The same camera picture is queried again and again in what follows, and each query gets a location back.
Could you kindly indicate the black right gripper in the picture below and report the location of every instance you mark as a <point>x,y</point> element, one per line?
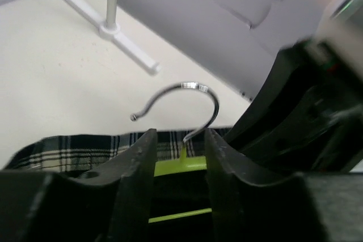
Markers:
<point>307,115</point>

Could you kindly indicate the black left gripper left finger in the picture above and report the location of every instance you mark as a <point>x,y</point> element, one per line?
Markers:
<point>109,203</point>

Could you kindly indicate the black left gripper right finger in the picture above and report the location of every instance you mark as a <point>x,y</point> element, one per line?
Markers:
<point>251,203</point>

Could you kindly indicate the navy plaid skirt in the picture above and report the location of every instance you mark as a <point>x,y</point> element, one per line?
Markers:
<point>74,154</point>

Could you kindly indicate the green hanger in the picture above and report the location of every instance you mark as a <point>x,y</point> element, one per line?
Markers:
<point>181,183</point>

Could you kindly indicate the white clothes rack with rail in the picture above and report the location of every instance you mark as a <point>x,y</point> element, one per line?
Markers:
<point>111,31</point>

